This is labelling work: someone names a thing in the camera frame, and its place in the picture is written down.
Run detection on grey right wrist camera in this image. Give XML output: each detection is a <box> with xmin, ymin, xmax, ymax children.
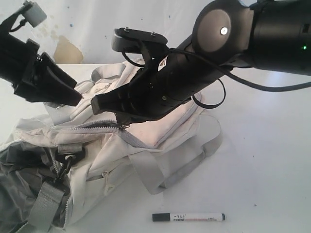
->
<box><xmin>111</xmin><ymin>27</ymin><xmax>169</xmax><ymax>68</ymax></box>

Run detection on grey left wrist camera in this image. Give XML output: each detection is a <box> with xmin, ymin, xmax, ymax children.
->
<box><xmin>22</xmin><ymin>0</ymin><xmax>47</xmax><ymax>28</ymax></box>

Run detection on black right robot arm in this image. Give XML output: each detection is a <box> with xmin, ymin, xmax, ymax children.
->
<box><xmin>91</xmin><ymin>0</ymin><xmax>311</xmax><ymax>125</ymax></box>

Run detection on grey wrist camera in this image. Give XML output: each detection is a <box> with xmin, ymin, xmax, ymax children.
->
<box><xmin>22</xmin><ymin>0</ymin><xmax>47</xmax><ymax>28</ymax></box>
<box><xmin>111</xmin><ymin>27</ymin><xmax>169</xmax><ymax>68</ymax></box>

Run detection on white fabric backpack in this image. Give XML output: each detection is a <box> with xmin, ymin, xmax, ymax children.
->
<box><xmin>0</xmin><ymin>62</ymin><xmax>222</xmax><ymax>233</ymax></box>

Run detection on white marker black cap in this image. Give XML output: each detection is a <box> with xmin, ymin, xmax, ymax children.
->
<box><xmin>152</xmin><ymin>213</ymin><xmax>226</xmax><ymax>222</ymax></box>

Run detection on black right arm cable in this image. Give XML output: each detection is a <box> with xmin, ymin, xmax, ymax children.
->
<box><xmin>121</xmin><ymin>47</ymin><xmax>311</xmax><ymax>111</ymax></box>

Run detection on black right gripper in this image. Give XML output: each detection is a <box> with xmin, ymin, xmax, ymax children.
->
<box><xmin>91</xmin><ymin>50</ymin><xmax>223</xmax><ymax>126</ymax></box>

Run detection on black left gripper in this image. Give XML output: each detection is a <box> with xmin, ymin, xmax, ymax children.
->
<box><xmin>11</xmin><ymin>38</ymin><xmax>82</xmax><ymax>106</ymax></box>

